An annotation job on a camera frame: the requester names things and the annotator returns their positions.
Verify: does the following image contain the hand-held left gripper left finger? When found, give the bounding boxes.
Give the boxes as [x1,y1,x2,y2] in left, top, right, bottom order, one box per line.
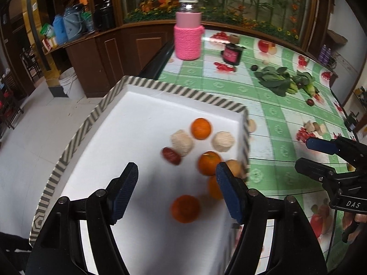
[27,162,139,275]

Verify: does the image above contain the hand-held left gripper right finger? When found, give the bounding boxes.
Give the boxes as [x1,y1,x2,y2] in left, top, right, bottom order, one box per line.
[216,162,329,275]

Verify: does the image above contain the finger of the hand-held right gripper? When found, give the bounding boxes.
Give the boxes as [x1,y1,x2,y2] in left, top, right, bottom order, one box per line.
[295,157,337,182]
[306,136,367,169]

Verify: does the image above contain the tan round fruit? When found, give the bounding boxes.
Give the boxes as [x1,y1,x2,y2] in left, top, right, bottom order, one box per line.
[226,159,247,179]

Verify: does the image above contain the white tray with striped rim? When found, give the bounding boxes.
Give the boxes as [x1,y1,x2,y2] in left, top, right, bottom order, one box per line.
[29,75,250,275]

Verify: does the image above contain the person's right hand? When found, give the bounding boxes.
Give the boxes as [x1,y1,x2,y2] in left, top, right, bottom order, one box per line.
[342,210,367,242]

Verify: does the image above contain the black device on table edge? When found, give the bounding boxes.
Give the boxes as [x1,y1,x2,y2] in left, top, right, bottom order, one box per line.
[344,112,359,131]

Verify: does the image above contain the green printed tablecloth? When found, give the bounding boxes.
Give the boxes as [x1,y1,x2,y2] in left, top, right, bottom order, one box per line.
[158,26,359,270]

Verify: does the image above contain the shelf with tools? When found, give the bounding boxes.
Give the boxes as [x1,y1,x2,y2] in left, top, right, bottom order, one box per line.
[354,86,367,106]

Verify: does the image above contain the small green leafy vegetable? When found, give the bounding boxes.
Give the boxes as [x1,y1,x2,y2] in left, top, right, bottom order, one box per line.
[292,71,319,97]

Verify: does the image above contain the large green leafy vegetable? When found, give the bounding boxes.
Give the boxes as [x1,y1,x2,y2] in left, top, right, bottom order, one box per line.
[255,66,297,96]

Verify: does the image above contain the white bucket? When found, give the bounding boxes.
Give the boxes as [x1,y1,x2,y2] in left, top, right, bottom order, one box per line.
[59,67,86,99]

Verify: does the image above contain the dark jar with pink label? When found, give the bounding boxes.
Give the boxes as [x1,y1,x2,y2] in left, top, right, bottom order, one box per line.
[221,44,244,66]

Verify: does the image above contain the brown wooden counter cabinet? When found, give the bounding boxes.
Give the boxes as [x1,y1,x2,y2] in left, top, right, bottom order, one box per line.
[43,23,177,98]

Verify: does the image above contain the dark wooden chair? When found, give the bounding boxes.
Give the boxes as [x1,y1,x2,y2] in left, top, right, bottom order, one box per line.
[20,46,42,81]
[0,71,25,138]

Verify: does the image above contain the bottle with pink knit sleeve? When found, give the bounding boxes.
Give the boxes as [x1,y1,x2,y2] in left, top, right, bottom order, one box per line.
[173,0,203,61]

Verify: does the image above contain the glass cabinet with artificial plants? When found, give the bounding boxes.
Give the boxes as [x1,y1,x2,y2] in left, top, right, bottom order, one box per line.
[110,0,319,52]

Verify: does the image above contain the red and white box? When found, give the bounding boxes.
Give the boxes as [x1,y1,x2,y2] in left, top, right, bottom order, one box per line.
[42,38,58,52]

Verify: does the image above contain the blue thermos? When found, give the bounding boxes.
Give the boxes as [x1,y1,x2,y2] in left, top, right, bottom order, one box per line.
[52,14,68,46]

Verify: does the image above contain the green plastic bag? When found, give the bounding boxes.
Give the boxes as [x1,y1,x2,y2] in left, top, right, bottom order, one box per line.
[81,11,95,32]

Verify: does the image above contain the grey-blue kettle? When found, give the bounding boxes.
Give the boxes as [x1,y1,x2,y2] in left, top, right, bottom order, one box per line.
[62,4,83,39]

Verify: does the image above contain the green packet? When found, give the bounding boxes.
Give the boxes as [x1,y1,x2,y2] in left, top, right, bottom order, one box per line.
[40,24,56,39]

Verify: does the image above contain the black pot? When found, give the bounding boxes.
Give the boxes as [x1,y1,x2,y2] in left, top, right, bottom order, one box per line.
[95,0,117,30]

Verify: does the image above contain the thin black cable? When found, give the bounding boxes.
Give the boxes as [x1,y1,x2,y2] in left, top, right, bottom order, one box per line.
[325,209,337,271]

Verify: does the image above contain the brown wall shelf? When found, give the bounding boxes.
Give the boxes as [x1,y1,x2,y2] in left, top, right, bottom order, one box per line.
[327,30,349,45]

